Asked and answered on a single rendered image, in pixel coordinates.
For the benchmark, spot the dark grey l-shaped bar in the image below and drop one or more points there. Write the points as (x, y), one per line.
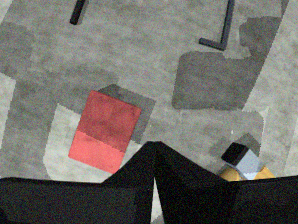
(225, 30)

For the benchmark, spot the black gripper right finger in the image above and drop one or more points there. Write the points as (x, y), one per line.
(191, 195)

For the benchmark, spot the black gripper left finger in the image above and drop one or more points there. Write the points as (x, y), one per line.
(124, 198)

